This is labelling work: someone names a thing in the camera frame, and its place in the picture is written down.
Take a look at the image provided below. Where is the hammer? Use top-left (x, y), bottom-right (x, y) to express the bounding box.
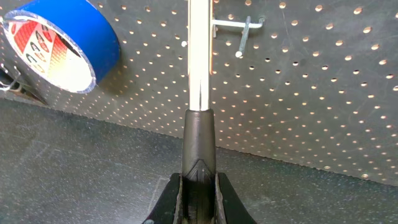
top-left (181, 0), bottom-right (217, 224)

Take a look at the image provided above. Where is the metal hook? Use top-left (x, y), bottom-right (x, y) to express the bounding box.
top-left (211, 16), bottom-right (266, 58)
top-left (0, 63), bottom-right (22, 92)

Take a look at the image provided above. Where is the roll of blue tape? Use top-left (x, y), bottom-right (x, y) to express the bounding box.
top-left (1, 0), bottom-right (121, 95)

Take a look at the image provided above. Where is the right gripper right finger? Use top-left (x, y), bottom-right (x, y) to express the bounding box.
top-left (214, 172), bottom-right (257, 224)

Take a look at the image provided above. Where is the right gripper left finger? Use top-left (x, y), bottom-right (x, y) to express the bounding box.
top-left (142, 172), bottom-right (183, 224)

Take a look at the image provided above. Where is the black pegboard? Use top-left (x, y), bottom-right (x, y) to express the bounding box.
top-left (0, 0), bottom-right (398, 187)

